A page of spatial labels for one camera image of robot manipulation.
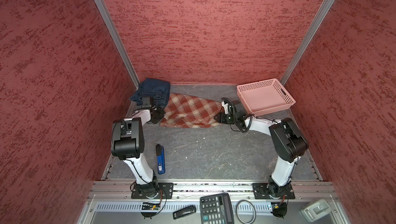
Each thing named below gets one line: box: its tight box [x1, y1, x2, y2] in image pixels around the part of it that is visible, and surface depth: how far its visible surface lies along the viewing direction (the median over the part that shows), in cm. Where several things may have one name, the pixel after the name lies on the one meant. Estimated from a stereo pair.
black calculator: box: [200, 193, 235, 224], surface depth 69 cm
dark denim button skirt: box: [128, 96, 170, 109], surface depth 105 cm
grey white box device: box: [300, 199, 332, 223], surface depth 69 cm
